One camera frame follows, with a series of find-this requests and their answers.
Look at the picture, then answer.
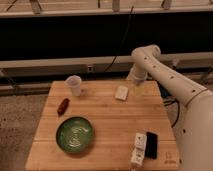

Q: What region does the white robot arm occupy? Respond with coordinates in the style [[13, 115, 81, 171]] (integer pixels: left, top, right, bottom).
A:
[[128, 45, 213, 171]]

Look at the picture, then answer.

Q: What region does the white rectangular box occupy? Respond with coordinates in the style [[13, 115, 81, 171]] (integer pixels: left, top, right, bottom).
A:
[[131, 133, 147, 168]]

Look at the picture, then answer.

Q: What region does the black rectangular device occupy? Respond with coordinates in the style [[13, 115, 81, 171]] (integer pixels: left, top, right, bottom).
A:
[[145, 132, 158, 159]]

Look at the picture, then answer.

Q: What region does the clear plastic cup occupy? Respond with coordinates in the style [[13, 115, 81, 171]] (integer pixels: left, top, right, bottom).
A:
[[65, 75, 82, 96]]

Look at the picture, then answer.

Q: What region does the black cable on floor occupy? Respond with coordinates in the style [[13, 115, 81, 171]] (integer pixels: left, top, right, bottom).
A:
[[163, 98, 181, 129]]

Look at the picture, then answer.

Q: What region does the black hanging cable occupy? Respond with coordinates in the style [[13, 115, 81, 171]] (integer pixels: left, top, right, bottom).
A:
[[101, 5, 135, 74]]

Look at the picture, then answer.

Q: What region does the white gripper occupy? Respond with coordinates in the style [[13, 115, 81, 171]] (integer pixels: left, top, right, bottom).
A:
[[127, 65, 147, 97]]

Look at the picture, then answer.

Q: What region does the white sponge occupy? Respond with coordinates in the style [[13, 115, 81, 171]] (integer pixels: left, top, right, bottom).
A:
[[115, 86, 128, 101]]

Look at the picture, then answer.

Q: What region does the brown sausage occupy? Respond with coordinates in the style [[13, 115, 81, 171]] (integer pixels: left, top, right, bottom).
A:
[[57, 98, 69, 116]]

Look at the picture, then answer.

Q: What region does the wooden cutting board table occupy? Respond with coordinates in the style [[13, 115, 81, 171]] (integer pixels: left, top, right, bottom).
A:
[[26, 80, 179, 171]]

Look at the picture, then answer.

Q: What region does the green ceramic bowl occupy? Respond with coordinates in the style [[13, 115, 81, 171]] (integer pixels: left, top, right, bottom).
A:
[[56, 116, 94, 154]]

